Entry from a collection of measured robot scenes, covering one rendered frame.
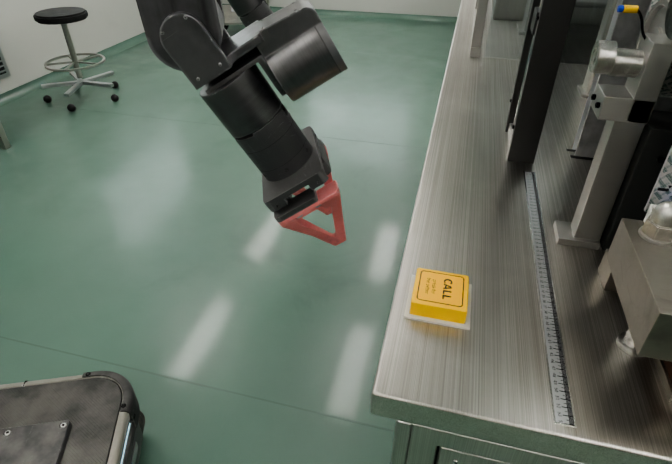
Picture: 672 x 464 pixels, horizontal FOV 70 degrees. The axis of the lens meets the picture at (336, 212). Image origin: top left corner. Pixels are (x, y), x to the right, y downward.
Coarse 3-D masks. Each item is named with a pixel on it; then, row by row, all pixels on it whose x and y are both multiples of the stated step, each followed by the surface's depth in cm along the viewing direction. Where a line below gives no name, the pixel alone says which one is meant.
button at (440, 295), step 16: (416, 272) 65; (432, 272) 65; (416, 288) 63; (432, 288) 63; (448, 288) 63; (464, 288) 63; (416, 304) 61; (432, 304) 60; (448, 304) 60; (464, 304) 60; (448, 320) 61; (464, 320) 60
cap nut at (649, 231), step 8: (656, 208) 53; (664, 208) 52; (648, 216) 54; (656, 216) 52; (664, 216) 52; (648, 224) 53; (656, 224) 53; (664, 224) 52; (640, 232) 54; (648, 232) 54; (656, 232) 53; (664, 232) 52; (648, 240) 53; (656, 240) 53; (664, 240) 53
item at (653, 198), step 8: (664, 168) 57; (664, 176) 57; (656, 184) 58; (664, 184) 58; (656, 192) 58; (664, 192) 58; (648, 200) 60; (656, 200) 59; (664, 200) 59; (648, 208) 60
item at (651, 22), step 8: (664, 0) 63; (656, 8) 66; (664, 8) 64; (648, 16) 68; (656, 16) 67; (664, 16) 64; (648, 24) 69; (656, 24) 66; (664, 24) 64; (640, 32) 70; (648, 32) 69; (656, 32) 65; (664, 32) 63
